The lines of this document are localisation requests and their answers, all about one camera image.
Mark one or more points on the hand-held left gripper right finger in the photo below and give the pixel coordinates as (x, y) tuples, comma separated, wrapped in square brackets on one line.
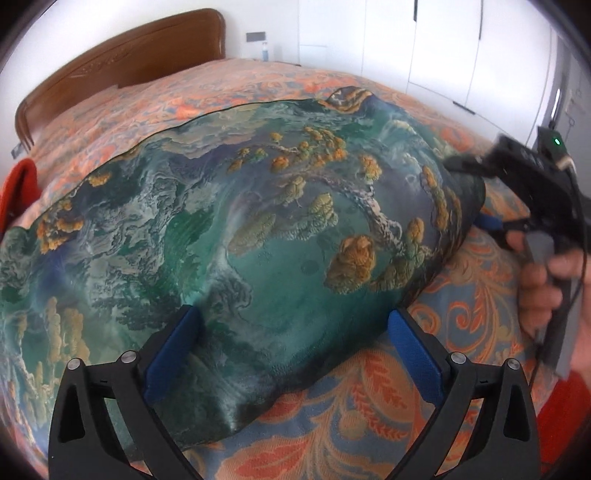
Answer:
[(415, 355)]

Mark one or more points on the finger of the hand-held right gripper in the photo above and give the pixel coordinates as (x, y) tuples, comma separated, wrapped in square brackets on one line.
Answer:
[(471, 164), (491, 224)]

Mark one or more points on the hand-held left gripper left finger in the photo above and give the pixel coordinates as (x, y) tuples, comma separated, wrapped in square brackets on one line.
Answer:
[(173, 350)]

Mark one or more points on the green landscape print pillow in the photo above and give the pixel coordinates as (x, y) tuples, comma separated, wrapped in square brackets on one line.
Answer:
[(254, 230)]

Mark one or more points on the person's right hand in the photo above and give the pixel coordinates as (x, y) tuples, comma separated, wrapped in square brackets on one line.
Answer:
[(535, 300)]

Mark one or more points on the orange floral bedspread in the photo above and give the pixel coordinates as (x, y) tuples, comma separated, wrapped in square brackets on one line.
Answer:
[(485, 295)]

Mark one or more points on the white wardrobe doors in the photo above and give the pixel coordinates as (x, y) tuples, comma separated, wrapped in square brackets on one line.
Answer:
[(438, 46)]

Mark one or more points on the person's red clothing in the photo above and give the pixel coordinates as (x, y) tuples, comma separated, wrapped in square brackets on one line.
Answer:
[(565, 415)]

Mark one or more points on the orange knitted sweater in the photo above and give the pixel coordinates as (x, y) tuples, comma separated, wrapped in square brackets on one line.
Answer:
[(18, 189)]

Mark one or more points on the small clear bottle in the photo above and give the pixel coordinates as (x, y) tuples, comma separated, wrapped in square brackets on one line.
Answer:
[(265, 51)]

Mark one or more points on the wooden headboard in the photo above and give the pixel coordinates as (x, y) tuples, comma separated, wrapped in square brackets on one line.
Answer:
[(115, 55)]

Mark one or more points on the grey wall switch panel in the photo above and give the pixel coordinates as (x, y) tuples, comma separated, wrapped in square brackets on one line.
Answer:
[(256, 36)]

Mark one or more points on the small wall socket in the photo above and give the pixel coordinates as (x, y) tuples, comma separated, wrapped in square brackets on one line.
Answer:
[(17, 151)]

